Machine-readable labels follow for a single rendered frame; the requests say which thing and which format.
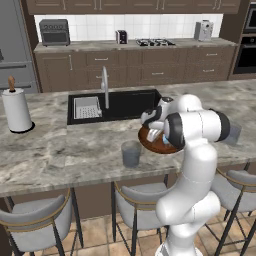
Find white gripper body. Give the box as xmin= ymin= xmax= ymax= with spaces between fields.
xmin=146 ymin=127 xmax=165 ymax=144

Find brown wooden ice bowl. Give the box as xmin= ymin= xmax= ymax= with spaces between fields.
xmin=137 ymin=124 xmax=185 ymax=155

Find glass of water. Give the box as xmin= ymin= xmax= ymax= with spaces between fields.
xmin=222 ymin=121 xmax=243 ymax=147
xmin=120 ymin=139 xmax=143 ymax=169

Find black sink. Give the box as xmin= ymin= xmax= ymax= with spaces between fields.
xmin=66 ymin=88 xmax=164 ymax=126

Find brown base cupboards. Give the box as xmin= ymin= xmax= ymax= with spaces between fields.
xmin=33 ymin=44 xmax=239 ymax=94

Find silver tap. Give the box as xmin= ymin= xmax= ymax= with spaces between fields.
xmin=100 ymin=65 xmax=111 ymax=110

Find grey sink drain tray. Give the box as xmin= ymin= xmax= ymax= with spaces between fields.
xmin=73 ymin=96 xmax=103 ymax=121

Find grey bar stool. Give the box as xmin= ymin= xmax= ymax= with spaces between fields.
xmin=203 ymin=162 xmax=256 ymax=256
xmin=111 ymin=174 xmax=175 ymax=256
xmin=0 ymin=187 xmax=85 ymax=256

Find black hob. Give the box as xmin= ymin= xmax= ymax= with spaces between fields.
xmin=135 ymin=38 xmax=177 ymax=47

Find black and white toaster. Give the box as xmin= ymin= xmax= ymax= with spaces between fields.
xmin=115 ymin=29 xmax=129 ymax=45

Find grey coffee machine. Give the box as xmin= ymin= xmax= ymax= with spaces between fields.
xmin=193 ymin=19 xmax=215 ymax=43

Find white paper towel roll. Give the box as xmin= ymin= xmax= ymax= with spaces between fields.
xmin=1 ymin=75 xmax=36 ymax=135

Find grey toaster oven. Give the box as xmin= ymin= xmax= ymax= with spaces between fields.
xmin=38 ymin=18 xmax=72 ymax=47

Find grey fridge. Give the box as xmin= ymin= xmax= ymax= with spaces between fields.
xmin=0 ymin=0 xmax=41 ymax=95

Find black wall oven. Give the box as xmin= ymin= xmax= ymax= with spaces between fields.
xmin=231 ymin=2 xmax=256 ymax=76

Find brown wall cupboards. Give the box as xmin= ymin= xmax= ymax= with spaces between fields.
xmin=25 ymin=0 xmax=242 ymax=16

